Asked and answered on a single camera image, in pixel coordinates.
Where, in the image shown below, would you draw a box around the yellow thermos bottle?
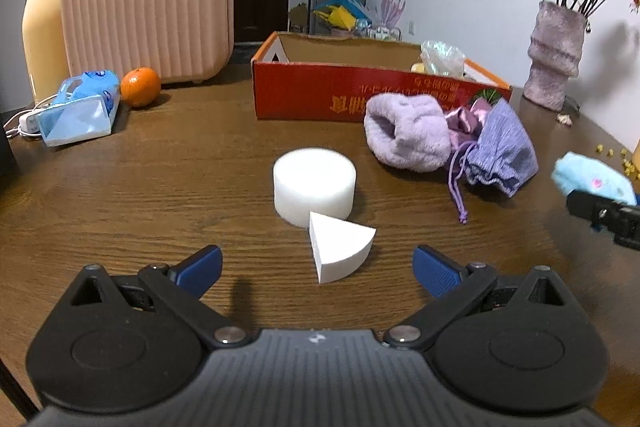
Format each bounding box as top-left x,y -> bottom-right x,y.
22,0 -> 71,105

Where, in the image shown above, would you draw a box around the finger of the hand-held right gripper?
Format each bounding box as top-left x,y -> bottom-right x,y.
566,189 -> 623,230

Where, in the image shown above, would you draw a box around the blue tissue pack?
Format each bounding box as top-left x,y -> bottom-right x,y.
37,69 -> 122,148

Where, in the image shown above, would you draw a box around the light blue plush toy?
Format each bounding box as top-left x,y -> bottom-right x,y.
551,152 -> 638,208

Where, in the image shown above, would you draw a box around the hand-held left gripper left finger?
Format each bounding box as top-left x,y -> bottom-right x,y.
62,245 -> 250,349

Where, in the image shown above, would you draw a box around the red cardboard box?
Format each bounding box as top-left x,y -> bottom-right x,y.
251,32 -> 513,124

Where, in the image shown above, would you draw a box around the white round sponge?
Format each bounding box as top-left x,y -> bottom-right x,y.
273,148 -> 357,228

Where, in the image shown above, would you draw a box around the blue and yellow bags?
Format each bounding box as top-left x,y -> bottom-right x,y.
312,0 -> 376,35

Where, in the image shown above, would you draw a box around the purple drawstring pouch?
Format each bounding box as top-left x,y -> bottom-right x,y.
445,99 -> 540,225

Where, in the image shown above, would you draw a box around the purple fluffy sock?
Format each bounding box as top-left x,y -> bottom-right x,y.
364,94 -> 452,172

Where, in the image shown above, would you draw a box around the scattered yellow crumbs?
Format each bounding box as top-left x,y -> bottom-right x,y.
594,144 -> 640,180

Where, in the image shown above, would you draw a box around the purple textured vase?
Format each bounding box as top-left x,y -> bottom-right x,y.
522,1 -> 588,112

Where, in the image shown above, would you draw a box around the white charger with cable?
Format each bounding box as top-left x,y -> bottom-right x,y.
4,107 -> 43,140

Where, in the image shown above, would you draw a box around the white wedge sponge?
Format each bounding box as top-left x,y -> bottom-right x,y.
308,212 -> 377,284

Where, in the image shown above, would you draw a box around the pink ribbed suitcase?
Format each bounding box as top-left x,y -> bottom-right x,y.
61,0 -> 235,85

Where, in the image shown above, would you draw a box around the orange fruit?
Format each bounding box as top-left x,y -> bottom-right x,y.
120,67 -> 162,108

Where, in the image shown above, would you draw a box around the crinkled clear plastic bag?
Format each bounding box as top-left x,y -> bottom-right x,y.
420,39 -> 467,80

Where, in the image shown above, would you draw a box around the purple flower wall decor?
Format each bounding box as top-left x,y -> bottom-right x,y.
377,0 -> 407,28

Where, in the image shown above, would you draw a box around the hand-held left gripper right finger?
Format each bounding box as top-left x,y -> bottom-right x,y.
384,245 -> 576,350

